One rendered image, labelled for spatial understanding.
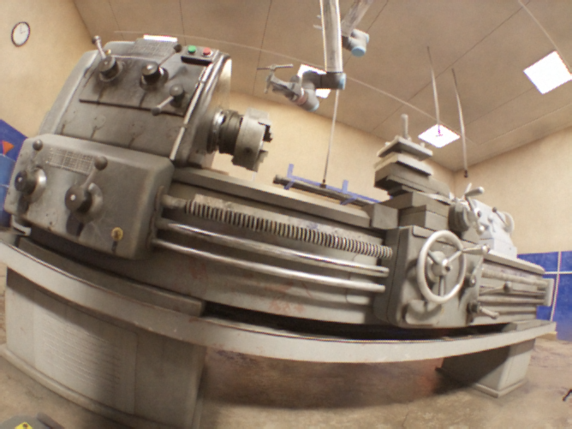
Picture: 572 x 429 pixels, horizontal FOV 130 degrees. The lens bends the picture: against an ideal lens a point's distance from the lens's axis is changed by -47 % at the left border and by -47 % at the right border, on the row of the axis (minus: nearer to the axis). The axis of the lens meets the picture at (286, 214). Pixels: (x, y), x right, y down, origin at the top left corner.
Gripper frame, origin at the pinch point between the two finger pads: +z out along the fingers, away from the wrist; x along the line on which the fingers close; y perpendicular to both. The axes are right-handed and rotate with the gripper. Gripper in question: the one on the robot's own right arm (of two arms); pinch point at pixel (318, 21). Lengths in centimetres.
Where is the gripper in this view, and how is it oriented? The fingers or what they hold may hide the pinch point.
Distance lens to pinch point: 177.7
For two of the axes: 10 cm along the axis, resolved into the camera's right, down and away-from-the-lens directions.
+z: -9.6, -2.3, -1.7
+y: -0.2, 6.3, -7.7
